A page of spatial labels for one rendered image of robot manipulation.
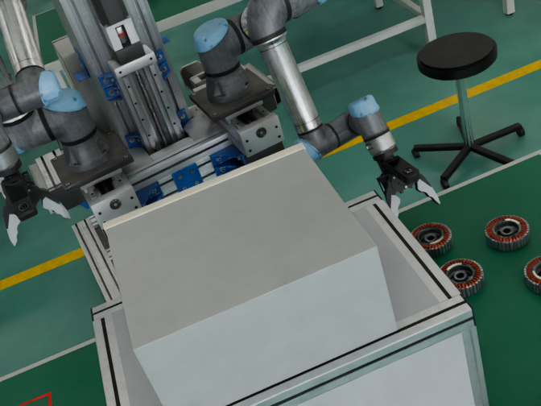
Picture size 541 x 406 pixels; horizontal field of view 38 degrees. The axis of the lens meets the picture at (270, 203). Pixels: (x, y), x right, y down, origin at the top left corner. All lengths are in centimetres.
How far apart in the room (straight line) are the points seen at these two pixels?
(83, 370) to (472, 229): 111
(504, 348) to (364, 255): 65
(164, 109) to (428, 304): 134
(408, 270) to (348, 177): 229
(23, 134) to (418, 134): 223
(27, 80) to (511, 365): 128
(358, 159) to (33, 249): 174
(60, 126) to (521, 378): 143
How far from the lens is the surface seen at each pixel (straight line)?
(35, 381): 224
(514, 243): 208
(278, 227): 139
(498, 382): 180
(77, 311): 366
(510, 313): 194
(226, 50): 243
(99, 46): 250
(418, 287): 150
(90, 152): 240
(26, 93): 191
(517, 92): 422
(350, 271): 130
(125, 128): 261
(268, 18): 204
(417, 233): 214
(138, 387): 151
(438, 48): 353
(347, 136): 215
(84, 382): 215
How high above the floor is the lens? 214
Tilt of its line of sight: 34 degrees down
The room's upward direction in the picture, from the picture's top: 19 degrees counter-clockwise
